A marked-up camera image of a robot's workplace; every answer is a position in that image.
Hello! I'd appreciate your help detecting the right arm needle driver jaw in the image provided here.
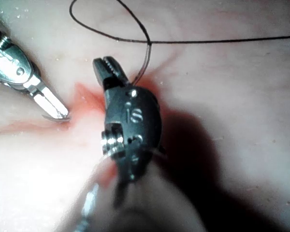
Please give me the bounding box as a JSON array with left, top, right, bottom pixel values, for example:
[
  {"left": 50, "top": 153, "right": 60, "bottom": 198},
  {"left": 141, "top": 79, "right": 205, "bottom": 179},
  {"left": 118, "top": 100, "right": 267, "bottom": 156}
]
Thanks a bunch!
[
  {"left": 102, "top": 56, "right": 131, "bottom": 87},
  {"left": 92, "top": 57, "right": 110, "bottom": 90}
]

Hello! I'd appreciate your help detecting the left arm needle driver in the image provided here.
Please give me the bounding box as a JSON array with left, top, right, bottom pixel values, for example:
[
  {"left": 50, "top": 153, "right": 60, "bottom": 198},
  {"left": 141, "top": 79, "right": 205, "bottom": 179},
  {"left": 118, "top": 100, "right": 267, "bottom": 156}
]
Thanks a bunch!
[{"left": 0, "top": 35, "right": 41, "bottom": 95}]

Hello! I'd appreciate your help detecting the left arm needle driver jaw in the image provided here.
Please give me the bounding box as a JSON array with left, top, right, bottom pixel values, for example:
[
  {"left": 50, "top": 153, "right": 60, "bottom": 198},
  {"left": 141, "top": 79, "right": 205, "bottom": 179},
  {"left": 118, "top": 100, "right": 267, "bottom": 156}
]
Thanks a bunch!
[
  {"left": 35, "top": 76, "right": 69, "bottom": 115},
  {"left": 26, "top": 84, "right": 64, "bottom": 119}
]

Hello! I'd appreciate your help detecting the right arm needle driver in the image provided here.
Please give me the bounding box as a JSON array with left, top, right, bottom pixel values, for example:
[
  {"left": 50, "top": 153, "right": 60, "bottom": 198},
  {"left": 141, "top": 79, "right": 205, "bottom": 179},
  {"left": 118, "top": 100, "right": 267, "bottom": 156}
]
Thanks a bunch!
[{"left": 100, "top": 84, "right": 167, "bottom": 182}]

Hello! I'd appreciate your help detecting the curved steel needle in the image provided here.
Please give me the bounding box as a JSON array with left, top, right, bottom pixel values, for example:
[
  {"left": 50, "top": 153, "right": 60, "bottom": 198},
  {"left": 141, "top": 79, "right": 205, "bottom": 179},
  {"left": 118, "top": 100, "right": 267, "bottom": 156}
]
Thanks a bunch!
[{"left": 41, "top": 113, "right": 72, "bottom": 124}]

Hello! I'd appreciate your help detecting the tissue pad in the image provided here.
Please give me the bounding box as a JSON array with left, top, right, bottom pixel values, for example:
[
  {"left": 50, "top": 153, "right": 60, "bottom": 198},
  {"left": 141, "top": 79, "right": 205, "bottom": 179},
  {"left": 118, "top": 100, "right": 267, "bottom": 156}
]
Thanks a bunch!
[{"left": 0, "top": 0, "right": 290, "bottom": 232}]

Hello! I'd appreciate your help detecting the black thread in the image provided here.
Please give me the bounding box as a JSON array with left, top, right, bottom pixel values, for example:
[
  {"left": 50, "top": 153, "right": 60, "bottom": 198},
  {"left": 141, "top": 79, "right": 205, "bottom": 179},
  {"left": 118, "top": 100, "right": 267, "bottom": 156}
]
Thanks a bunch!
[{"left": 69, "top": 0, "right": 290, "bottom": 84}]

